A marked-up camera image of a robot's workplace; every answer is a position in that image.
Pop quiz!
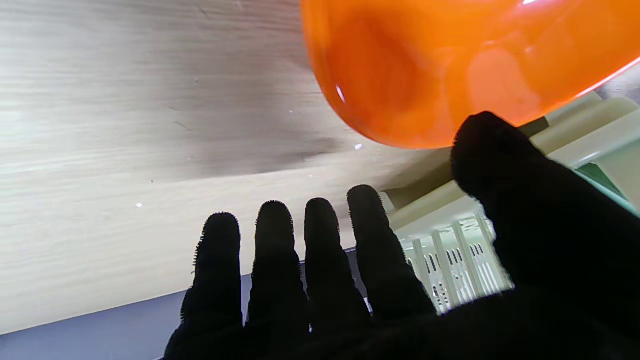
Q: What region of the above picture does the pale green plastic dish rack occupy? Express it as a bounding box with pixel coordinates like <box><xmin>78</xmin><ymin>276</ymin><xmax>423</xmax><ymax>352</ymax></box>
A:
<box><xmin>380</xmin><ymin>92</ymin><xmax>640</xmax><ymax>316</ymax></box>

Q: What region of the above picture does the orange plastic bowl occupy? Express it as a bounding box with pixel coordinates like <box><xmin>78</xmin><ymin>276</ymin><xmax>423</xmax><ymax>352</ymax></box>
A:
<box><xmin>300</xmin><ymin>0</ymin><xmax>640</xmax><ymax>150</ymax></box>

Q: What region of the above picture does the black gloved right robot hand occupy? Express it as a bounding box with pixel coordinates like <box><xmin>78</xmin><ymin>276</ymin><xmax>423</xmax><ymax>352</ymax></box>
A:
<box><xmin>162</xmin><ymin>111</ymin><xmax>640</xmax><ymax>360</ymax></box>

